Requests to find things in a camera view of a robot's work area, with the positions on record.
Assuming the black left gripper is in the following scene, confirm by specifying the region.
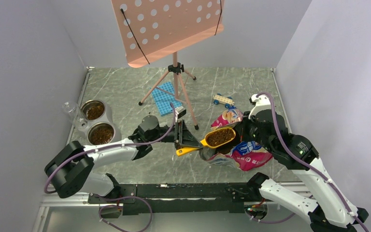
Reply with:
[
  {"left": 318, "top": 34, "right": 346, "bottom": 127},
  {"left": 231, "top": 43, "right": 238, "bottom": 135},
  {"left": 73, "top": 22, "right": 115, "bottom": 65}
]
[{"left": 148, "top": 119, "right": 203, "bottom": 151}]

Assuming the pink pet food bag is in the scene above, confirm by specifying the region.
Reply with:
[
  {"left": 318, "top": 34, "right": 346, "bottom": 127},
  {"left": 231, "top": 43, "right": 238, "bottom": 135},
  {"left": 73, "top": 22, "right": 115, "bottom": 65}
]
[{"left": 199, "top": 106, "right": 272, "bottom": 171}]

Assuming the yellow plastic scoop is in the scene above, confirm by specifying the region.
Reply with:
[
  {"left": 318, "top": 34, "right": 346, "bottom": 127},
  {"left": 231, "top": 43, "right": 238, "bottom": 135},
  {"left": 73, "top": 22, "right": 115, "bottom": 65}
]
[{"left": 175, "top": 127, "right": 236, "bottom": 157}]

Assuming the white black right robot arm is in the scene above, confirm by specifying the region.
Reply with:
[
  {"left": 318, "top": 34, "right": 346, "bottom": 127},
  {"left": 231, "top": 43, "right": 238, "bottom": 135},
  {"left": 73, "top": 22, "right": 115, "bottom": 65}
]
[{"left": 237, "top": 109, "right": 369, "bottom": 232}]

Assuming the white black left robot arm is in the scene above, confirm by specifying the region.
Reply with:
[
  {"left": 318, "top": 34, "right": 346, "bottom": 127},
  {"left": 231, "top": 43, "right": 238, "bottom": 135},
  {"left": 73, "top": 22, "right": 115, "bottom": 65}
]
[{"left": 44, "top": 115, "right": 203, "bottom": 203}]

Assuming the toy block car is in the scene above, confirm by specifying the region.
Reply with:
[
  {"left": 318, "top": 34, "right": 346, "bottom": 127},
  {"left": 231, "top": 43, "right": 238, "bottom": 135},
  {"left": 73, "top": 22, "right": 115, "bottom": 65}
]
[{"left": 213, "top": 93, "right": 235, "bottom": 109}]

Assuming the grey double bowl feeder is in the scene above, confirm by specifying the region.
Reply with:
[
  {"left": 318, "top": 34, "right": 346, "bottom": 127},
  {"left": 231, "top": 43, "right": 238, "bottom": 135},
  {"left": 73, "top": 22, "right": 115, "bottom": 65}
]
[{"left": 75, "top": 99, "right": 122, "bottom": 145}]

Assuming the clear water bottle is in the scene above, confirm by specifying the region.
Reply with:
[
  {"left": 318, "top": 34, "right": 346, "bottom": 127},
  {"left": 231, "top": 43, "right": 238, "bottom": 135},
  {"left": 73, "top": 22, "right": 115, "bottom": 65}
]
[{"left": 62, "top": 101, "right": 88, "bottom": 130}]

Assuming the pink music stand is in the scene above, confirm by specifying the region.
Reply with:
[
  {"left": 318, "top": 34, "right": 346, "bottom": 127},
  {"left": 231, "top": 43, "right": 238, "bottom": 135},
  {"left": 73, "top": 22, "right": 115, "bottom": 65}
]
[{"left": 111, "top": 0, "right": 225, "bottom": 130}]

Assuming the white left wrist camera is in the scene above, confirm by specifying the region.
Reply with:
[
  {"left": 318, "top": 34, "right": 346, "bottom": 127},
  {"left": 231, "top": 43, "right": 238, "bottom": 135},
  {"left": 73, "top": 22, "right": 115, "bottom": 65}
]
[{"left": 174, "top": 106, "right": 187, "bottom": 120}]

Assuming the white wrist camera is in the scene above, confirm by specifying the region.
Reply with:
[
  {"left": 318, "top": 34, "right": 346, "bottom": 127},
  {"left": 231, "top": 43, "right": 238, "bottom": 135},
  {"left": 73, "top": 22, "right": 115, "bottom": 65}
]
[
  {"left": 174, "top": 106, "right": 187, "bottom": 120},
  {"left": 248, "top": 94, "right": 271, "bottom": 118}
]

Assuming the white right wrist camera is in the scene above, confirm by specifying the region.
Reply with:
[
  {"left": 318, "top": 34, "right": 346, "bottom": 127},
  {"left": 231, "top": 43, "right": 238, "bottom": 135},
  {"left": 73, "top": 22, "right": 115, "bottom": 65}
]
[{"left": 248, "top": 94, "right": 271, "bottom": 118}]

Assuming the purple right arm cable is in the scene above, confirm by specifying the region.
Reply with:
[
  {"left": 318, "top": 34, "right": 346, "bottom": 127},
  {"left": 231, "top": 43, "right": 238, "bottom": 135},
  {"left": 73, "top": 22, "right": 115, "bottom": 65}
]
[{"left": 246, "top": 92, "right": 370, "bottom": 232}]

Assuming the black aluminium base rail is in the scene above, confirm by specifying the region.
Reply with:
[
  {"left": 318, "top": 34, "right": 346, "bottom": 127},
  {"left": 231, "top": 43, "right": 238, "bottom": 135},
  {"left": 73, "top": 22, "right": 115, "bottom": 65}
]
[{"left": 41, "top": 182, "right": 311, "bottom": 216}]

